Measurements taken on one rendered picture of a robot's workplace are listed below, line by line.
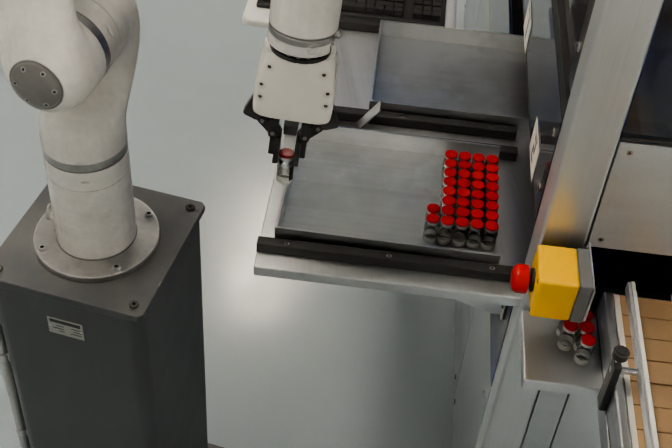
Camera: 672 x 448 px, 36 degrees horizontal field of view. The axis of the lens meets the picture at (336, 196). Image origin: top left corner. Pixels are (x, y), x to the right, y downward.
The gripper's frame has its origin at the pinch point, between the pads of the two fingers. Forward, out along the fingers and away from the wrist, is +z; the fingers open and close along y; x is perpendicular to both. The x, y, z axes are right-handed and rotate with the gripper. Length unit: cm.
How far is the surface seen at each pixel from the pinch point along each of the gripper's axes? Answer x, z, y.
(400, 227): -15.2, 23.2, -18.7
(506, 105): -49, 19, -37
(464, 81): -55, 19, -29
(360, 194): -22.0, 23.1, -12.0
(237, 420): -44, 111, 5
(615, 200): 0.5, 0.4, -43.8
